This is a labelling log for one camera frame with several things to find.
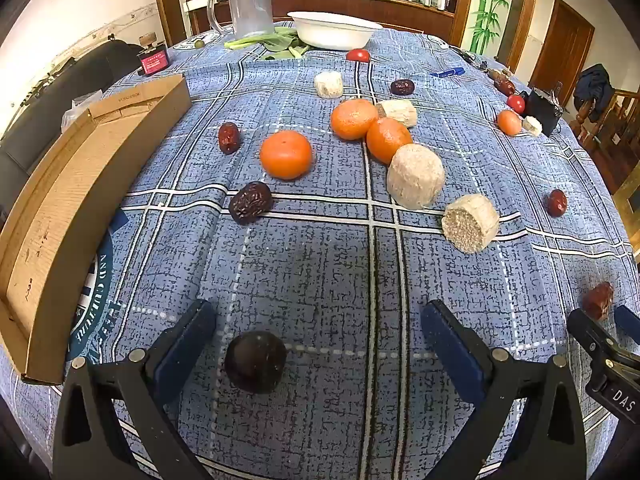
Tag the blue marker pen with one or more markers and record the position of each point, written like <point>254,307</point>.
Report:
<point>447,72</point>

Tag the blue plaid tablecloth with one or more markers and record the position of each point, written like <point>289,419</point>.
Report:
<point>325,270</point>

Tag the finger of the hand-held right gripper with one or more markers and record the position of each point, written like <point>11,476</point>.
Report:
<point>600,342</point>
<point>629,320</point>

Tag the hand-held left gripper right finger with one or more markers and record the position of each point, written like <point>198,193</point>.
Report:
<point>452,355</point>

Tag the wooden partition counter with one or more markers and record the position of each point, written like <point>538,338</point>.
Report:
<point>325,2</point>

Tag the white bowl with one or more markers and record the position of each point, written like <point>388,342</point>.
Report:
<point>335,30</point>

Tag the small rice cake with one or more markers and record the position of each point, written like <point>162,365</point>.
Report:
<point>328,84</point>

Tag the cut rice cake piece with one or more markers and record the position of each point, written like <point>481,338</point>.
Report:
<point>470,222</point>

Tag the large wrinkled red date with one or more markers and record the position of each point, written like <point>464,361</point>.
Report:
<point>251,202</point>

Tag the bamboo wall decal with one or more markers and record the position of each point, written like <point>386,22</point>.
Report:
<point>487,5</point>

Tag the dark blue jacket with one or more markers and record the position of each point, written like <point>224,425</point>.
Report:
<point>595,87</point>

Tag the clear glass mug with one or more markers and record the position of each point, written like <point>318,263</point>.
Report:
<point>245,5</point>

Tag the green leafy vegetable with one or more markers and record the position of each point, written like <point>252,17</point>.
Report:
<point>272,45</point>

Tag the large beige yam piece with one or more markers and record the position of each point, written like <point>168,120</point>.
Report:
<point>397,111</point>

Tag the clear plastic bag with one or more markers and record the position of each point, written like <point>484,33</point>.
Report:
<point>80,105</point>

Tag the red tomato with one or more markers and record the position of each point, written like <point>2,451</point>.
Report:
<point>358,55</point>
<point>516,104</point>

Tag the dark jar pink label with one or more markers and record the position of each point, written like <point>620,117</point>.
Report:
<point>152,60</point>

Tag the black sofa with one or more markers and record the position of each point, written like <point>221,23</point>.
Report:
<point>50,105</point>

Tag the wooden chair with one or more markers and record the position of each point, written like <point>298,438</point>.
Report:
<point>600,120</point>

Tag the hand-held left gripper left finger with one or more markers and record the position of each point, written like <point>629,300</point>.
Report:
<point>187,345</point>

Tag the cardboard tray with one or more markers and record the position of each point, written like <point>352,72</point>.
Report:
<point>60,185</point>

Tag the brown wooden door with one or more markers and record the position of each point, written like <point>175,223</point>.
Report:
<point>562,55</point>

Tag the orange mandarin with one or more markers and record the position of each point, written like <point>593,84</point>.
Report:
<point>354,119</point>
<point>509,122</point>
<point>387,140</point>
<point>286,155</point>

